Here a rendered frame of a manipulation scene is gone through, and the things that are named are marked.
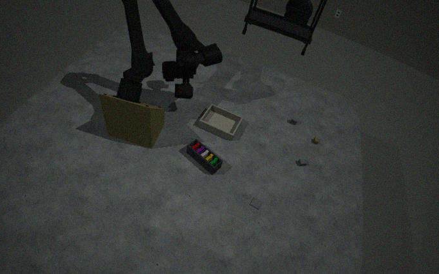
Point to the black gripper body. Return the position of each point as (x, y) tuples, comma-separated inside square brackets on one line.
[(184, 90)]

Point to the yellow fuse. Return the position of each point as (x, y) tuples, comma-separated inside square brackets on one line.
[(209, 158)]

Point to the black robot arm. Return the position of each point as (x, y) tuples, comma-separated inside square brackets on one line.
[(130, 86)]

